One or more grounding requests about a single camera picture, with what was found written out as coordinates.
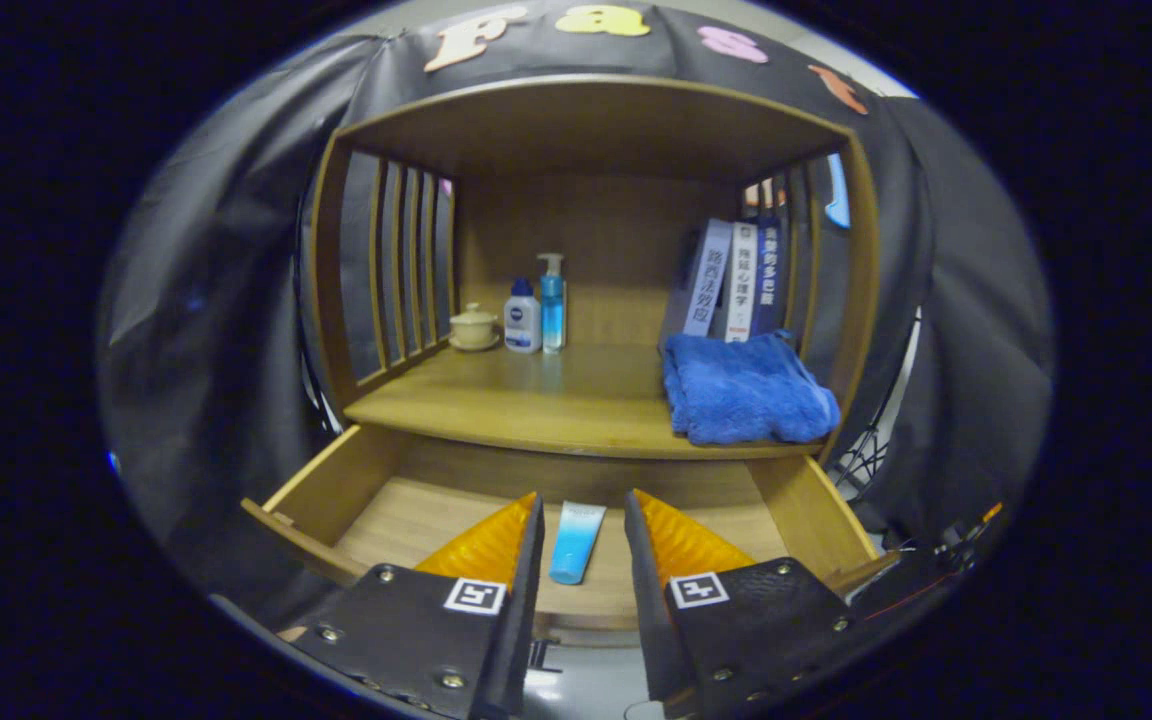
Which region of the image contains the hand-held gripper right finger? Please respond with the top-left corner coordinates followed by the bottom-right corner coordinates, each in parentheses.
top-left (623, 488), bottom-right (862, 720)

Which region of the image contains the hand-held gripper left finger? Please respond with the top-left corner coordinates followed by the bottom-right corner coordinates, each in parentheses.
top-left (281, 490), bottom-right (546, 720)

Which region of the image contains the blue tube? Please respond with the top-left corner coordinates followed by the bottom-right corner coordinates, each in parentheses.
top-left (548, 501), bottom-right (607, 586)

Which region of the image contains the wooden drawer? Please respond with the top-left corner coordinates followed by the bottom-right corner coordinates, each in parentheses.
top-left (241, 425), bottom-right (902, 633)

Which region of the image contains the wooden cabinet countertop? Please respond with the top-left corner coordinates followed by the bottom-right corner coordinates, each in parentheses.
top-left (344, 343), bottom-right (827, 461)

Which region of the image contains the wooden cabinet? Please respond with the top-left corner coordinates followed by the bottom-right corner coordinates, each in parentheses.
top-left (301, 73), bottom-right (882, 601)

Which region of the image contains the blue folded towel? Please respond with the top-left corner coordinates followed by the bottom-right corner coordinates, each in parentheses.
top-left (661, 331), bottom-right (842, 446)

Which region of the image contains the black light stand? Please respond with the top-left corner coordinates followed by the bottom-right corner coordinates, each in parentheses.
top-left (831, 310), bottom-right (922, 491)

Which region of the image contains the cream lidded cup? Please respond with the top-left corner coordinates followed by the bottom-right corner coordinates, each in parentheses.
top-left (448, 302), bottom-right (502, 352)

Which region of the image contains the white lotion bottle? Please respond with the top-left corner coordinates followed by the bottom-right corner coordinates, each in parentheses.
top-left (503, 277), bottom-right (543, 355)

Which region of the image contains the blue pump bottle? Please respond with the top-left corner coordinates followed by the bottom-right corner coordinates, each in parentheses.
top-left (537, 253), bottom-right (568, 353)

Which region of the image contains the dark grey book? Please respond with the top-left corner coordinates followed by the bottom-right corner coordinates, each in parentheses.
top-left (658, 230), bottom-right (707, 346)

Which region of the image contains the black and orange gripper device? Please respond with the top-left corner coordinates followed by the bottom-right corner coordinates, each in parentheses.
top-left (896, 500), bottom-right (1005, 601)

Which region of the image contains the grey spine book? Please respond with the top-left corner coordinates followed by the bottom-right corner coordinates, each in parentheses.
top-left (681, 220), bottom-right (734, 338)

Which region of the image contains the dark blue spine book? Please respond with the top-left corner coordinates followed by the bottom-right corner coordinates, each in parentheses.
top-left (751, 217), bottom-right (783, 336)

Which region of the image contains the black backdrop cloth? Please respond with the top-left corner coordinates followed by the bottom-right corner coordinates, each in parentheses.
top-left (101, 5), bottom-right (1052, 601)

